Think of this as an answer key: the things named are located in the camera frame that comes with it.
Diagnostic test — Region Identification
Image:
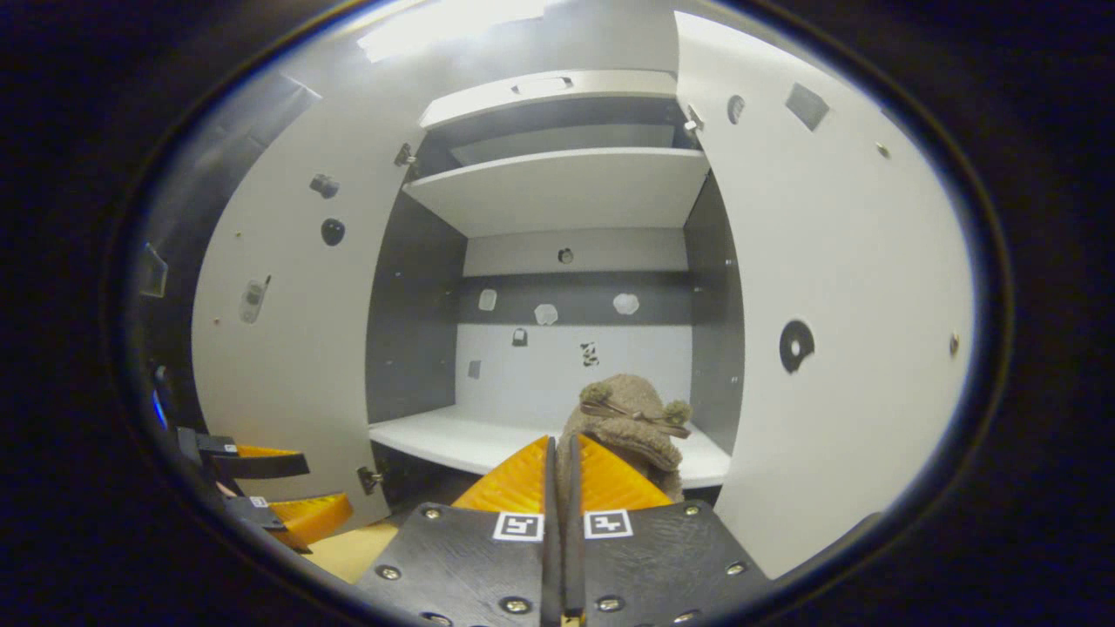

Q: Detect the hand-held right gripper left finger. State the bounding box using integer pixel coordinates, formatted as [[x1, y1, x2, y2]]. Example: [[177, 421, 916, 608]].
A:
[[353, 434, 560, 627]]

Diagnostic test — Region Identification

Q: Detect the brown fuzzy shoe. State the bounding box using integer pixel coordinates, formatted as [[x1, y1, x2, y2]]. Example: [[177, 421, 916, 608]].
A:
[[557, 374, 694, 506]]

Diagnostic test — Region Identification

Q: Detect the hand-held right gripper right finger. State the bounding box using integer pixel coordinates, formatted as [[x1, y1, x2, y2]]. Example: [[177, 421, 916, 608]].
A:
[[562, 433, 774, 627]]

